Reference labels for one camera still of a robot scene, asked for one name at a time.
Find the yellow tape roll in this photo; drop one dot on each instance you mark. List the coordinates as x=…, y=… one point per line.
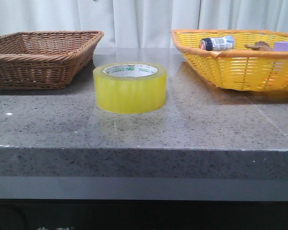
x=130, y=88

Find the white curtain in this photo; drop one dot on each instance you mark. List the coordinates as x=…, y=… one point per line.
x=141, y=23

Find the yellow wicker basket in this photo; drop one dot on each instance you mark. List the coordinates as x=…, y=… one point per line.
x=240, y=68

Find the blue-labelled jar with black lid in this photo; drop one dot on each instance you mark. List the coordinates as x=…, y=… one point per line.
x=217, y=43

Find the brown wicker basket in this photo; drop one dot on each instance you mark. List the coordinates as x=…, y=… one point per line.
x=44, y=60

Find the brown toy lion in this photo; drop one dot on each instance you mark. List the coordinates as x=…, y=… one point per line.
x=259, y=46

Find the purple block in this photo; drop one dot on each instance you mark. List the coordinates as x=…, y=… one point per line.
x=281, y=46

